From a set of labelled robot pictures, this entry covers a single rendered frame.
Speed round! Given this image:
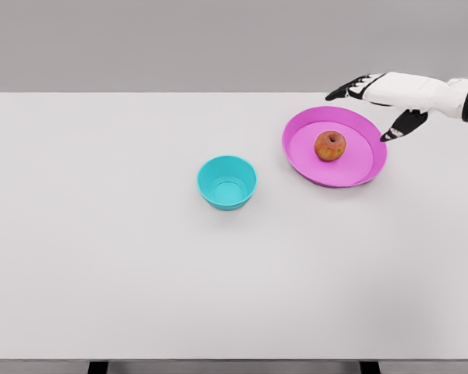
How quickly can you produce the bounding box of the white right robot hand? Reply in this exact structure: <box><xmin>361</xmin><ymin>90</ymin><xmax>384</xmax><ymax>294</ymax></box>
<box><xmin>324</xmin><ymin>71</ymin><xmax>448</xmax><ymax>143</ymax></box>

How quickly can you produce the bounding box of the red-yellow apple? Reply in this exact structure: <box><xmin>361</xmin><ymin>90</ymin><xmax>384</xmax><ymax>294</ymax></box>
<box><xmin>314</xmin><ymin>131</ymin><xmax>348</xmax><ymax>163</ymax></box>

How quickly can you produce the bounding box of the pink plate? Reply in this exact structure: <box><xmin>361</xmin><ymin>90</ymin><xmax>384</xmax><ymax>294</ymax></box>
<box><xmin>282</xmin><ymin>105</ymin><xmax>388</xmax><ymax>189</ymax></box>

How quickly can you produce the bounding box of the blue bowl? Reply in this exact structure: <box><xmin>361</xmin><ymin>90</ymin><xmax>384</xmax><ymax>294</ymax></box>
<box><xmin>196</xmin><ymin>155</ymin><xmax>258</xmax><ymax>213</ymax></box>

